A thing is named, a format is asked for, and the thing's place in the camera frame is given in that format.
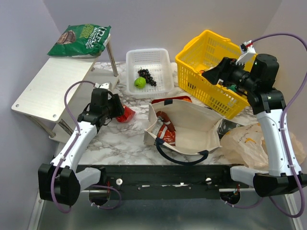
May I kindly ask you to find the green toy apple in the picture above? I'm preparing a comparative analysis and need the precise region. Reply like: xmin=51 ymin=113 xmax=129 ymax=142
xmin=134 ymin=77 xmax=146 ymax=89

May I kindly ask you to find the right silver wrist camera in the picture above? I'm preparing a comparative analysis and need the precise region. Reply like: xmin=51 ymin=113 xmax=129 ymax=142
xmin=236 ymin=40 xmax=256 ymax=65

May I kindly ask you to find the dark toy grape bunch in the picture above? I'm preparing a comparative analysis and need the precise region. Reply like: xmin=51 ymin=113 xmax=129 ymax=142
xmin=137 ymin=69 xmax=157 ymax=87

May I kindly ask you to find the white perforated plastic basket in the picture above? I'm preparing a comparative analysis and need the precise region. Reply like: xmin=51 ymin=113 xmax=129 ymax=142
xmin=126 ymin=48 xmax=174 ymax=99

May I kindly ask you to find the red lacquer tray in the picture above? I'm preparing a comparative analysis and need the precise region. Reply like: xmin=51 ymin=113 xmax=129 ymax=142
xmin=151 ymin=96 xmax=192 ymax=104

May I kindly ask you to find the beige canvas tote bag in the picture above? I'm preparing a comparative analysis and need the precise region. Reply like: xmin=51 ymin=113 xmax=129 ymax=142
xmin=144 ymin=100 xmax=222 ymax=165

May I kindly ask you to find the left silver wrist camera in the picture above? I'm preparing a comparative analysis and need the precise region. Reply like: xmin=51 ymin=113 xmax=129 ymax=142
xmin=94 ymin=82 xmax=112 ymax=91

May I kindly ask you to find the yellow shopping basket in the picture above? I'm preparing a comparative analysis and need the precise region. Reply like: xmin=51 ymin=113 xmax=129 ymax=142
xmin=175 ymin=30 xmax=249 ymax=119

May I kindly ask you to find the green snack packet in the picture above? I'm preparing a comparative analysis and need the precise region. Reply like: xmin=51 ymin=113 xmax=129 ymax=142
xmin=48 ymin=24 xmax=111 ymax=58

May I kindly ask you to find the black green razor box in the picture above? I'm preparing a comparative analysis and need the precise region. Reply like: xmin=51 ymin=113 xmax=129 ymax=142
xmin=217 ymin=119 xmax=243 ymax=139

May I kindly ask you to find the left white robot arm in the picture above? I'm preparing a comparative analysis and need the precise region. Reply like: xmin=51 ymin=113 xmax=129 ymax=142
xmin=38 ymin=88 xmax=124 ymax=206

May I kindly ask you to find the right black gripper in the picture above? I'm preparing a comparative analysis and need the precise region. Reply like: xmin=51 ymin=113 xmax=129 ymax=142
xmin=202 ymin=56 xmax=258 ymax=92

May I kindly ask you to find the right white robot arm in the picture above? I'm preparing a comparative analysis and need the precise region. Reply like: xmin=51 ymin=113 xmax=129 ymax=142
xmin=201 ymin=54 xmax=307 ymax=197

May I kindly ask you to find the green brown box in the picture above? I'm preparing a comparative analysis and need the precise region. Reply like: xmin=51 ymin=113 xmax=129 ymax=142
xmin=227 ymin=85 xmax=240 ymax=94

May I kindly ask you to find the red orange snack packet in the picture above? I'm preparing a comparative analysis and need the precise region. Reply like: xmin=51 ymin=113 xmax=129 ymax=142
xmin=116 ymin=105 xmax=136 ymax=123

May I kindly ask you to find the peach plastic grocery bag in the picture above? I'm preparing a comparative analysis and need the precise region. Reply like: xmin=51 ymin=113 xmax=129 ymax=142
xmin=219 ymin=123 xmax=307 ymax=169

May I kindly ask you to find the white wooden shelf stand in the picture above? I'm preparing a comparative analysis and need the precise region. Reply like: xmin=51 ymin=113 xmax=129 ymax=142
xmin=12 ymin=38 xmax=119 ymax=143

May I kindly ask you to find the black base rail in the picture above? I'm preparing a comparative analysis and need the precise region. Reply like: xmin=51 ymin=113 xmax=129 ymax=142
xmin=89 ymin=165 xmax=247 ymax=200

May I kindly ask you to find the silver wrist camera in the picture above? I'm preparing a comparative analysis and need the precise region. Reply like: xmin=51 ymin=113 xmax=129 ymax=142
xmin=236 ymin=40 xmax=256 ymax=65
xmin=94 ymin=82 xmax=112 ymax=91

